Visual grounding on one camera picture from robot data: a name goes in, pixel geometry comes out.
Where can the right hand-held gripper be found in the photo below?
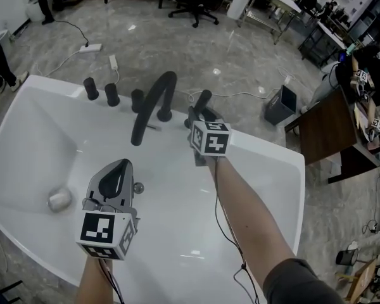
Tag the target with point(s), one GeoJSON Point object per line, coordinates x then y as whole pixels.
{"type": "Point", "coordinates": [210, 138]}

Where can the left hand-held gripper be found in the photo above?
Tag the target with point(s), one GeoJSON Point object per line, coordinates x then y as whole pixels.
{"type": "Point", "coordinates": [101, 230]}

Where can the black handheld shower head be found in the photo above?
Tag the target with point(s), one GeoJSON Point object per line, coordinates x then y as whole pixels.
{"type": "Point", "coordinates": [205, 98]}

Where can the white bathtub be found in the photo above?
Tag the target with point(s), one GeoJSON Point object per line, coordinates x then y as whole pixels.
{"type": "Point", "coordinates": [177, 201]}

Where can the person's left forearm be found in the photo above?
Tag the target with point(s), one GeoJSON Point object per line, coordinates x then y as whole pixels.
{"type": "Point", "coordinates": [93, 280]}

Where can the person's right forearm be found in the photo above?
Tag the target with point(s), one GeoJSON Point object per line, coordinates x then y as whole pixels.
{"type": "Point", "coordinates": [240, 207]}

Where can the black mesh pen holder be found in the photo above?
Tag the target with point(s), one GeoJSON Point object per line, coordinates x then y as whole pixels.
{"type": "Point", "coordinates": [346, 257]}

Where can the chrome overflow knob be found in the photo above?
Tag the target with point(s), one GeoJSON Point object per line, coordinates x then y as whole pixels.
{"type": "Point", "coordinates": [138, 188]}

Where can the black curved faucet spout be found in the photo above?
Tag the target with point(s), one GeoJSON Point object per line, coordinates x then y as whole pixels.
{"type": "Point", "coordinates": [155, 100]}

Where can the chrome drain plug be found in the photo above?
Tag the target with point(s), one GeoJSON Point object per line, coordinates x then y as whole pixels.
{"type": "Point", "coordinates": [60, 199]}

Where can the black cylindrical tap knob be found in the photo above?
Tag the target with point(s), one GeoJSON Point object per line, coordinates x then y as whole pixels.
{"type": "Point", "coordinates": [91, 89]}
{"type": "Point", "coordinates": [136, 100]}
{"type": "Point", "coordinates": [111, 95]}

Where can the dark square waste bin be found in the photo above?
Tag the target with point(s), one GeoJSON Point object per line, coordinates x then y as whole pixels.
{"type": "Point", "coordinates": [282, 104]}

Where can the small white power strip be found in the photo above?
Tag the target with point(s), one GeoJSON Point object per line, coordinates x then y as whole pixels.
{"type": "Point", "coordinates": [113, 62]}

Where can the black office chair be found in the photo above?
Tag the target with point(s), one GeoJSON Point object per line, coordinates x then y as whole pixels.
{"type": "Point", "coordinates": [194, 9]}

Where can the dark wooden desk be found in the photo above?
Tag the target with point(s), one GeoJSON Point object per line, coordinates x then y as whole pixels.
{"type": "Point", "coordinates": [326, 128]}

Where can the large white power strip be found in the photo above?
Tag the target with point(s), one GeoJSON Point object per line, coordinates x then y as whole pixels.
{"type": "Point", "coordinates": [90, 48]}

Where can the white bucket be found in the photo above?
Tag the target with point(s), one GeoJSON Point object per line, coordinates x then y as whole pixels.
{"type": "Point", "coordinates": [35, 11]}

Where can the person's grey sleeve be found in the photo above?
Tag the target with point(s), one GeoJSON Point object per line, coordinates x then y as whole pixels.
{"type": "Point", "coordinates": [301, 287]}

